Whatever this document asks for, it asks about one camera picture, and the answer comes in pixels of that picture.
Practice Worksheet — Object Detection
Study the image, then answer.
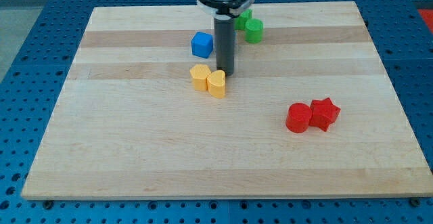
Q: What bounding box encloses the yellow heart block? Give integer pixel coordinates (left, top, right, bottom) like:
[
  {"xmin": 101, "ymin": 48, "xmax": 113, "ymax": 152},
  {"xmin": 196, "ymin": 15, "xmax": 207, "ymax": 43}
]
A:
[{"xmin": 206, "ymin": 70, "xmax": 226, "ymax": 99}]

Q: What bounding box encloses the yellow pentagon block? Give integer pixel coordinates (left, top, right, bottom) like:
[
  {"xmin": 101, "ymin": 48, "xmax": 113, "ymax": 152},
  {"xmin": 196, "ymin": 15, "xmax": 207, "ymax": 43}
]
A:
[{"xmin": 189, "ymin": 64, "xmax": 211, "ymax": 91}]

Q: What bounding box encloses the blue cube block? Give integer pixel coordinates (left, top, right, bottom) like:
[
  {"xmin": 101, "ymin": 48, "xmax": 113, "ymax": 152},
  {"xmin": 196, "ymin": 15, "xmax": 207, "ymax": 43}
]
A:
[{"xmin": 191, "ymin": 32, "xmax": 213, "ymax": 58}]

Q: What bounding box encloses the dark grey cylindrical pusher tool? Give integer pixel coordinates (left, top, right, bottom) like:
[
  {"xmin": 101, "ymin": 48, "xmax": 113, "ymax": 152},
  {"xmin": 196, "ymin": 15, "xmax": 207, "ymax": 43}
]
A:
[{"xmin": 214, "ymin": 19, "xmax": 236, "ymax": 76}]

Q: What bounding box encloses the green block at back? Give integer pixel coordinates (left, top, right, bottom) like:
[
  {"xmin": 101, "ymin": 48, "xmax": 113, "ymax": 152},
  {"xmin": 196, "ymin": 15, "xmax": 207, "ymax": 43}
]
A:
[{"xmin": 235, "ymin": 9, "xmax": 253, "ymax": 30}]

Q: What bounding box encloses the red cylinder block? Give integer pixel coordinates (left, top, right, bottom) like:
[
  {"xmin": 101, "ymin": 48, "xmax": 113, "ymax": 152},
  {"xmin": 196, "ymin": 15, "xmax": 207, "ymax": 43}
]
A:
[{"xmin": 286, "ymin": 103, "xmax": 312, "ymax": 133}]

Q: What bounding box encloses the green cylinder block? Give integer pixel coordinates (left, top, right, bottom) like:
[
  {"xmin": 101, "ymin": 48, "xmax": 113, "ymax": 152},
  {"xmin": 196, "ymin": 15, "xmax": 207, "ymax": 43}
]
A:
[{"xmin": 245, "ymin": 18, "xmax": 263, "ymax": 43}]

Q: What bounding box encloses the light wooden board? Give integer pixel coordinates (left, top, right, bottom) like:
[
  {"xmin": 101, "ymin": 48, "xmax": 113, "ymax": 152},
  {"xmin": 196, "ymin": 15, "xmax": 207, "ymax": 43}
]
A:
[{"xmin": 21, "ymin": 1, "xmax": 432, "ymax": 200}]

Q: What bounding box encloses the red star block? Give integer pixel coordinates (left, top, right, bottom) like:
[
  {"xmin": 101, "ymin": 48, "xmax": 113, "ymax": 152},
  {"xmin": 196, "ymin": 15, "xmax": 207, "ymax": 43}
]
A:
[{"xmin": 309, "ymin": 97, "xmax": 341, "ymax": 132}]

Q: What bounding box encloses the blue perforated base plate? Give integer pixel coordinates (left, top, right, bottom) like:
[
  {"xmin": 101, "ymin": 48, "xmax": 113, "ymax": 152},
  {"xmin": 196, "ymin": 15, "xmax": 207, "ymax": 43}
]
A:
[{"xmin": 1, "ymin": 0, "xmax": 432, "ymax": 223}]

